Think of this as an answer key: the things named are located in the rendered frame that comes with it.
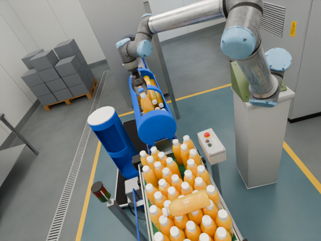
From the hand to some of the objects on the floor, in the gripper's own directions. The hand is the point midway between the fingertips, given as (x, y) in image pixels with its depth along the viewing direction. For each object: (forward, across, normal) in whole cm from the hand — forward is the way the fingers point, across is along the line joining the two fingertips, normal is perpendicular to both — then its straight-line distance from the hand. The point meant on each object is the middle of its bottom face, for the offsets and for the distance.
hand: (143, 94), depth 134 cm
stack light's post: (+135, +35, +54) cm, 150 cm away
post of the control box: (+135, -30, +36) cm, 143 cm away
